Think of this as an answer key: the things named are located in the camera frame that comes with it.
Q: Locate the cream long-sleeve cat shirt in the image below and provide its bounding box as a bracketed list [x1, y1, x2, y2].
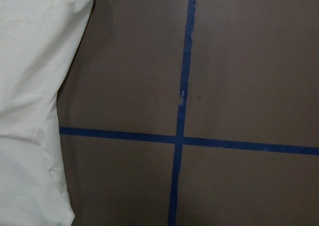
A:
[0, 0, 94, 226]

